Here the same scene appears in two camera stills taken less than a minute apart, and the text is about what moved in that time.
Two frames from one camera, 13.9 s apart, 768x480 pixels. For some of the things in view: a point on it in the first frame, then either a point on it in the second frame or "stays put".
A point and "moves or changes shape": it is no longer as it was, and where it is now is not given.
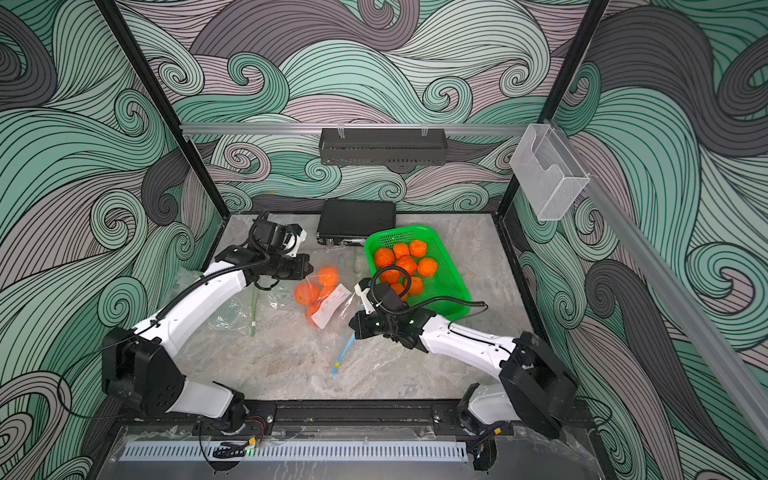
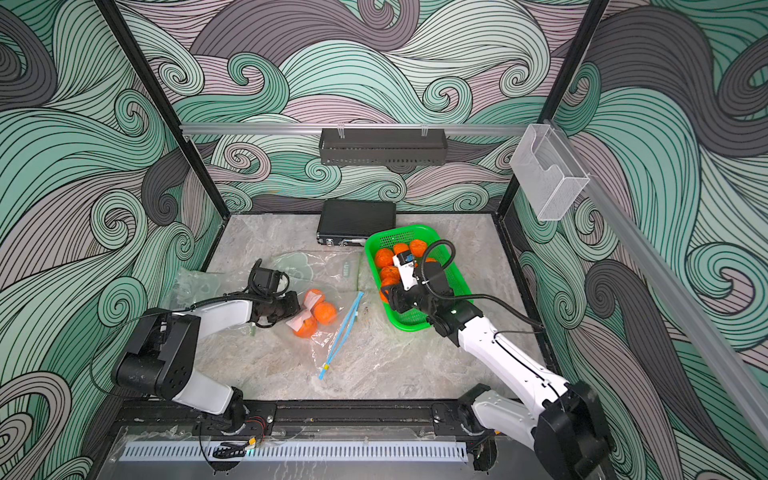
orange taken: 384,257 stays put
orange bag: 307,293 to 325,313
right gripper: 360,329 to 402,297
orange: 418,248 stays put
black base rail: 353,418 stays put
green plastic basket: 443,292 stays put
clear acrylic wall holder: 550,175 stays put
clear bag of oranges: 316,311 moves or changes shape
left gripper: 300,263 to 294,307
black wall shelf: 383,147 stays put
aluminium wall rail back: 353,129 stays put
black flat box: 350,222 stays put
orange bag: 328,276 to 316,291
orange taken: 390,276 stays put
